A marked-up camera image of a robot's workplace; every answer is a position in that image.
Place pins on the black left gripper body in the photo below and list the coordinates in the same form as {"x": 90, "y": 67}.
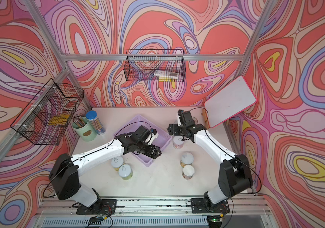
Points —
{"x": 142, "y": 147}

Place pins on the green pencil cup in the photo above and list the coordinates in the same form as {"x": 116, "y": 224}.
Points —
{"x": 83, "y": 128}

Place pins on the blue lid pencil tube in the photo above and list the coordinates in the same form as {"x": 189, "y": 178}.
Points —
{"x": 95, "y": 122}

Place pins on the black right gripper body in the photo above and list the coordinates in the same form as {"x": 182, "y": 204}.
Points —
{"x": 183, "y": 127}

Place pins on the black wire basket back wall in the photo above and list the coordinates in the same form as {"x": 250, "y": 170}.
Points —
{"x": 161, "y": 65}

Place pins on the white lid can front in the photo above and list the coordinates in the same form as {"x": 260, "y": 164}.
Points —
{"x": 178, "y": 142}

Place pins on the white lid can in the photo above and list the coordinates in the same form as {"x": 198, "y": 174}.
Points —
{"x": 125, "y": 172}
{"x": 188, "y": 172}
{"x": 117, "y": 162}
{"x": 178, "y": 142}
{"x": 186, "y": 159}

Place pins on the black wire basket left wall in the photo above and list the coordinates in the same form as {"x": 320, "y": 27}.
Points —
{"x": 49, "y": 114}

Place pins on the black wire basket wall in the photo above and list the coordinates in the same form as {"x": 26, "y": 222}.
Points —
{"x": 49, "y": 114}
{"x": 161, "y": 65}

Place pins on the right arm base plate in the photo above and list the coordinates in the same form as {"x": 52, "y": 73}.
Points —
{"x": 203, "y": 205}

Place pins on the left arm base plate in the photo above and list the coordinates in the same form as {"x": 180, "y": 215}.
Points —
{"x": 101, "y": 206}

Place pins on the pink framed whiteboard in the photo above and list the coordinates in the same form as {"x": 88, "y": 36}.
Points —
{"x": 229, "y": 101}

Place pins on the wooden easel stand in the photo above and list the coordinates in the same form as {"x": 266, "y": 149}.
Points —
{"x": 205, "y": 118}

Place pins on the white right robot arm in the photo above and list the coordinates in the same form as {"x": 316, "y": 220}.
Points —
{"x": 234, "y": 170}

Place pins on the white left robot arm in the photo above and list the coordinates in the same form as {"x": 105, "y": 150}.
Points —
{"x": 67, "y": 170}

